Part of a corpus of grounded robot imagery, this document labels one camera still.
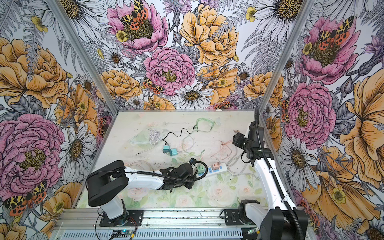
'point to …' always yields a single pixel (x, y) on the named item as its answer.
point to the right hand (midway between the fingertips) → (236, 141)
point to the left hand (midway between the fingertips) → (192, 181)
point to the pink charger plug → (215, 166)
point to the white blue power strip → (223, 167)
